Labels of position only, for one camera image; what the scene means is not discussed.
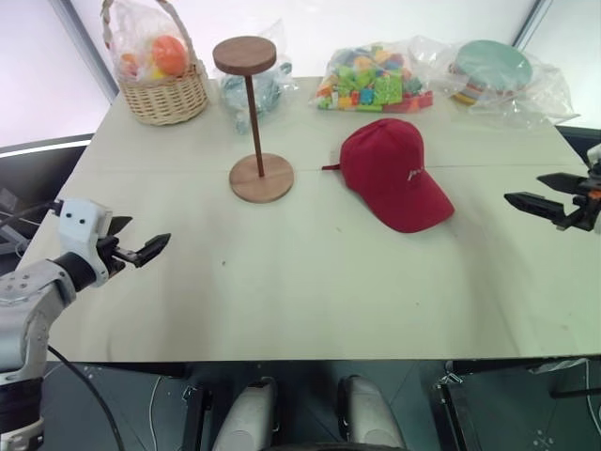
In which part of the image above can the black table leg frame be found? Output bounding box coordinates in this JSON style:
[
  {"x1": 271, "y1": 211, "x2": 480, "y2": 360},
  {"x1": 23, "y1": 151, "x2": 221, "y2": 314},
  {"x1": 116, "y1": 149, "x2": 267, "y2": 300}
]
[
  {"x1": 435, "y1": 360, "x2": 601, "y2": 451},
  {"x1": 180, "y1": 382, "x2": 213, "y2": 451}
]

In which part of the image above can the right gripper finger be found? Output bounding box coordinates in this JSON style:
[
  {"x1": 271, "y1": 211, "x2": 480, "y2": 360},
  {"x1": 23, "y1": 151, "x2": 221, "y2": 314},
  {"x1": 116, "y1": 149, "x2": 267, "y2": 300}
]
[
  {"x1": 536, "y1": 172, "x2": 589, "y2": 194},
  {"x1": 503, "y1": 191, "x2": 577, "y2": 226}
]

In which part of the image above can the clear plastic bag of toy fruit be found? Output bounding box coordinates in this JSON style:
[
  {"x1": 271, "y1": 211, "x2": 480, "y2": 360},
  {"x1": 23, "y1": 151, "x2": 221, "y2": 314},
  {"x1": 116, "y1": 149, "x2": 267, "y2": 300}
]
[{"x1": 108, "y1": 0, "x2": 197, "y2": 82}]

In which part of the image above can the clear bag of teal items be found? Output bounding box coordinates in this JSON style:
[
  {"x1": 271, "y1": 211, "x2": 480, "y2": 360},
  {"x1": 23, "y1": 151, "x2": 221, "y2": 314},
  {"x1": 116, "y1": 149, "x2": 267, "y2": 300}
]
[{"x1": 213, "y1": 18, "x2": 300, "y2": 135}]

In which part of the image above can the silver robot leg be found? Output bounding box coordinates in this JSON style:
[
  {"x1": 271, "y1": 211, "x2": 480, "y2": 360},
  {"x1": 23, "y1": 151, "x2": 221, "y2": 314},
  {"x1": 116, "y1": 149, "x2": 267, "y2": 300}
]
[
  {"x1": 212, "y1": 375, "x2": 279, "y2": 451},
  {"x1": 336, "y1": 374, "x2": 408, "y2": 451}
]

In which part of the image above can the clear bag of colourful blocks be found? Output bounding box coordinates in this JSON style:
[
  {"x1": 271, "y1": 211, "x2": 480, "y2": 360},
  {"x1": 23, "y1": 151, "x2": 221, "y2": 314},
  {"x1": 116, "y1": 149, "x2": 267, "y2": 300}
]
[{"x1": 308, "y1": 39, "x2": 436, "y2": 115}]

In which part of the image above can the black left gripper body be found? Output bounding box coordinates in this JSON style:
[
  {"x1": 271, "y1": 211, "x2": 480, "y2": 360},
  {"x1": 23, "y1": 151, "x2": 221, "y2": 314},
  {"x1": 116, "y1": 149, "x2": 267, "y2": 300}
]
[{"x1": 96, "y1": 234, "x2": 137, "y2": 280}]

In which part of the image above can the green plate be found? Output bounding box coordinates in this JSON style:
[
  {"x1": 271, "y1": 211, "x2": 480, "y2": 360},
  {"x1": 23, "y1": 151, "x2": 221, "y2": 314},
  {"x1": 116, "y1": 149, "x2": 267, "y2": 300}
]
[{"x1": 455, "y1": 39, "x2": 534, "y2": 90}]

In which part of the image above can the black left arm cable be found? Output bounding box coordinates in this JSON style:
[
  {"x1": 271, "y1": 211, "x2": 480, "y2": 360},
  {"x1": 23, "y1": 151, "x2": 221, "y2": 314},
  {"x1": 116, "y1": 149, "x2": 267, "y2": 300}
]
[{"x1": 0, "y1": 200, "x2": 127, "y2": 451}]

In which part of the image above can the clear bag of plates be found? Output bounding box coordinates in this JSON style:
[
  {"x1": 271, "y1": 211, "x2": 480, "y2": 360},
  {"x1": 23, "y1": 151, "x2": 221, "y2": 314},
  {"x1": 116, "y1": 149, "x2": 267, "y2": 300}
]
[{"x1": 407, "y1": 35, "x2": 581, "y2": 129}]

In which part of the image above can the orange toy fruit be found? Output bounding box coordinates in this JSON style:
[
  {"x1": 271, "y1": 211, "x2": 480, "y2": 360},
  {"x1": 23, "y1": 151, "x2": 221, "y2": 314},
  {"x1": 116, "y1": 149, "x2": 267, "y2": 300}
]
[{"x1": 152, "y1": 36, "x2": 186, "y2": 76}]

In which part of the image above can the wooden hat stand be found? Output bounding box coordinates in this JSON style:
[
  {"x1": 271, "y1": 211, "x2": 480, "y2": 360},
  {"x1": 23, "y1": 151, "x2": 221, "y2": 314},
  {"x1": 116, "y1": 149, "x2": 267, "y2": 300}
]
[{"x1": 212, "y1": 36, "x2": 296, "y2": 204}]

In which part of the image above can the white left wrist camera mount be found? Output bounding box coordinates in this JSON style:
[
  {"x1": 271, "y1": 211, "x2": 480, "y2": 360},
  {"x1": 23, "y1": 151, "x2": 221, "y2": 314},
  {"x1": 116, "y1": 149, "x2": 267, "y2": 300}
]
[{"x1": 56, "y1": 197, "x2": 115, "y2": 288}]

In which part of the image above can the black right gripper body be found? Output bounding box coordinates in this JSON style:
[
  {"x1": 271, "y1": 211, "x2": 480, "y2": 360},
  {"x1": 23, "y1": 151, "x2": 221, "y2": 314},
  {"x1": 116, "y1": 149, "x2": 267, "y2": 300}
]
[{"x1": 557, "y1": 161, "x2": 601, "y2": 235}]

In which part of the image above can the silver left robot leg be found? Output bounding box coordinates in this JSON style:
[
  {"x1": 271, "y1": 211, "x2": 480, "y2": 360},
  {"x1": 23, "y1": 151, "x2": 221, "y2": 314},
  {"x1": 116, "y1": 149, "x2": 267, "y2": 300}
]
[{"x1": 212, "y1": 375, "x2": 279, "y2": 451}]

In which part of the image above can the red baseball cap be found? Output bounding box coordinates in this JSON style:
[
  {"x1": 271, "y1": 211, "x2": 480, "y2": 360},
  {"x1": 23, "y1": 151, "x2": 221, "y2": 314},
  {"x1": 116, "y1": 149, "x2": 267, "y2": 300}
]
[{"x1": 321, "y1": 117, "x2": 455, "y2": 235}]

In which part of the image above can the wicker basket with handle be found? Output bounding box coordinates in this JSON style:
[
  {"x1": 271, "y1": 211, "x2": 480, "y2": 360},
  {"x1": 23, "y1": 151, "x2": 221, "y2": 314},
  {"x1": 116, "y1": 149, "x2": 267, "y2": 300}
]
[{"x1": 100, "y1": 0, "x2": 210, "y2": 127}]

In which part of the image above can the silver right robot leg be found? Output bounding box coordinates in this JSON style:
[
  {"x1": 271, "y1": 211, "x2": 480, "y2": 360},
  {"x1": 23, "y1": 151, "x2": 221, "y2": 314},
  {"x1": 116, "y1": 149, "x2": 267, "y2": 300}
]
[{"x1": 336, "y1": 374, "x2": 408, "y2": 451}]

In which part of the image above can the thin white cable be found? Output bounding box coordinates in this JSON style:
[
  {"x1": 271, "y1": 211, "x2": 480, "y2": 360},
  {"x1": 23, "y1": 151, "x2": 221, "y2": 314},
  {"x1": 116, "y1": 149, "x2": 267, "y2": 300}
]
[{"x1": 147, "y1": 374, "x2": 164, "y2": 451}]

